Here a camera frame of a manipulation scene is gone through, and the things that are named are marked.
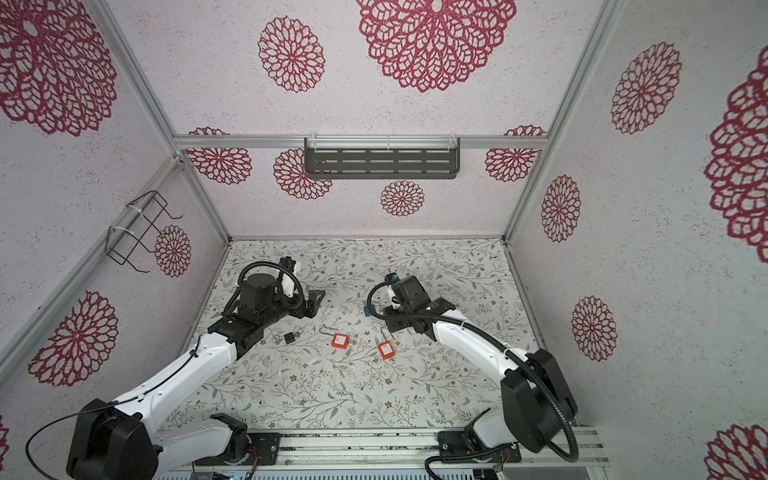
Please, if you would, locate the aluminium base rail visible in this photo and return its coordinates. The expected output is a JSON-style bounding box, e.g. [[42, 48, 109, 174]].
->
[[152, 427, 610, 480]]

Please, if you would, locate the black corrugated right cable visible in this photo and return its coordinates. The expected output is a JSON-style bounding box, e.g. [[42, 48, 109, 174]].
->
[[365, 280, 580, 480]]

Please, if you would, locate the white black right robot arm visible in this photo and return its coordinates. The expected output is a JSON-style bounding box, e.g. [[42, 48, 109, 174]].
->
[[366, 273, 579, 463]]

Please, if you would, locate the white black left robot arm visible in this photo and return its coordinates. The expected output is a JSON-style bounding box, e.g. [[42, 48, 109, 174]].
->
[[66, 273, 325, 479]]

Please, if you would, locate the thin black left cable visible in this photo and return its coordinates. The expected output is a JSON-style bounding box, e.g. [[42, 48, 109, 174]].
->
[[25, 344, 202, 480]]

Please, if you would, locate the red padlock right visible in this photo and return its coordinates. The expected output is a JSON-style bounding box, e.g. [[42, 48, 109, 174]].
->
[[378, 326, 396, 360]]

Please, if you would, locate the red padlock left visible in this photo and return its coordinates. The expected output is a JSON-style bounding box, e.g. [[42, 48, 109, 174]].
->
[[318, 326, 350, 350]]

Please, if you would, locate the small black key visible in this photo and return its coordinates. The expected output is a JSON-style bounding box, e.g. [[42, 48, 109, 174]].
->
[[274, 332, 299, 345]]

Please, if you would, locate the red padlock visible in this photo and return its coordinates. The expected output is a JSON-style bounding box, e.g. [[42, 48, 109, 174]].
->
[[378, 326, 396, 360], [318, 326, 350, 350]]

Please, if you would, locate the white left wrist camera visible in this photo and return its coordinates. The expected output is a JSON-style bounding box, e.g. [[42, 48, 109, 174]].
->
[[278, 256, 301, 301]]

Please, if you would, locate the dark metal wall shelf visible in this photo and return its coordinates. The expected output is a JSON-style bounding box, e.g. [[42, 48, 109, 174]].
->
[[304, 137, 461, 180]]

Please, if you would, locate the black wire wall basket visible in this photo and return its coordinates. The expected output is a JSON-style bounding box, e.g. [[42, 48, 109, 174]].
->
[[104, 189, 182, 274]]

